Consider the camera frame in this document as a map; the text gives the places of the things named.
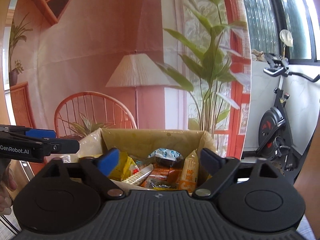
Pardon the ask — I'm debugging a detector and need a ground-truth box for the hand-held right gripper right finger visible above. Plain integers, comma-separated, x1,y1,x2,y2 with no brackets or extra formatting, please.
191,147,279,200

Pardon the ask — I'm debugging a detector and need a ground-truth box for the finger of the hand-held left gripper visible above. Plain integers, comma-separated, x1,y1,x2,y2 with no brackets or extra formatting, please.
40,139,80,157
0,124,56,140

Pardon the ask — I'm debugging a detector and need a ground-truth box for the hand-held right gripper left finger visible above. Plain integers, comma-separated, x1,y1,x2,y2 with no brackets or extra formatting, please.
45,147,127,200

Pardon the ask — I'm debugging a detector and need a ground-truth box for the pale yellow cracker packet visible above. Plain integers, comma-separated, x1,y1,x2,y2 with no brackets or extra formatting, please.
121,164,154,186

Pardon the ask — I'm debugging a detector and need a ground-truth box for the cardboard box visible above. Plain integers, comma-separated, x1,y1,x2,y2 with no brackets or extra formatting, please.
59,127,218,195

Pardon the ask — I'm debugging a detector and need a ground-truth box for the white blue snack packet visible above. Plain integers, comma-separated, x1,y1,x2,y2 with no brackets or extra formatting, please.
148,148,184,167

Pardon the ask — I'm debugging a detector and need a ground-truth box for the large orange snack packet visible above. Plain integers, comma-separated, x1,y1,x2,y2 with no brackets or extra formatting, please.
141,164,184,189

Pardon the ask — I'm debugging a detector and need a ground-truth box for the person's left hand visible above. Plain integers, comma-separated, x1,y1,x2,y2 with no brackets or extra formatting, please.
0,159,19,214

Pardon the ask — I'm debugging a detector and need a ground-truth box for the bright yellow snack packet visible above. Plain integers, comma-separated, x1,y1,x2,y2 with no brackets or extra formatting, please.
110,152,139,182

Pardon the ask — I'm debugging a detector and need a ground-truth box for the black exercise bike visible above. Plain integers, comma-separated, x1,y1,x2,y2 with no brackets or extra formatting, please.
255,52,320,178

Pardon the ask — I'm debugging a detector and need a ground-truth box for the brown wooden panel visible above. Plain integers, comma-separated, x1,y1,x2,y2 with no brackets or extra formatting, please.
292,130,320,240

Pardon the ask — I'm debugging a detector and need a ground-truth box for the crumpled beige cloth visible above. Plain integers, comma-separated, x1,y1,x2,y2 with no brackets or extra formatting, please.
251,49,266,62

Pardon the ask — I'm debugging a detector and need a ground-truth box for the white hanging object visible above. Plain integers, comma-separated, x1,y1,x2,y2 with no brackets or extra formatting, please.
279,29,294,55

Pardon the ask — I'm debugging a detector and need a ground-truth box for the window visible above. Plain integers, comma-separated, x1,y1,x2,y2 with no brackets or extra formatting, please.
239,0,320,67

